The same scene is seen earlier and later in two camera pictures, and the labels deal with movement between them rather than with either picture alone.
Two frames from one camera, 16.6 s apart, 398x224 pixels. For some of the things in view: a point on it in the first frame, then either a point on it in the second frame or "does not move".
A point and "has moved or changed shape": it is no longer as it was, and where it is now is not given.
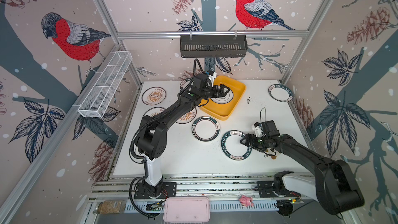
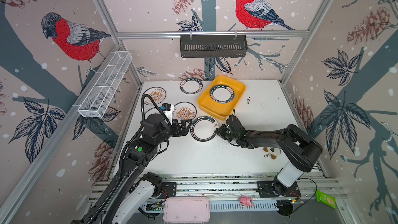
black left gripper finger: [223, 93] to [185, 130]
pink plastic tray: [186, 210] does not move
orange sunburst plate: [153, 95] does not move
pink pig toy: [246, 201] does not move
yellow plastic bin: [225, 111] does not move
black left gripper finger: [225, 88] to [185, 124]
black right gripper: [252, 142] to [221, 131]
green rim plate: [281, 93] to [203, 128]
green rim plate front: [232, 148] has moved or changed shape
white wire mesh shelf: [96, 102] does not move
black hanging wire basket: [213, 46] does not move
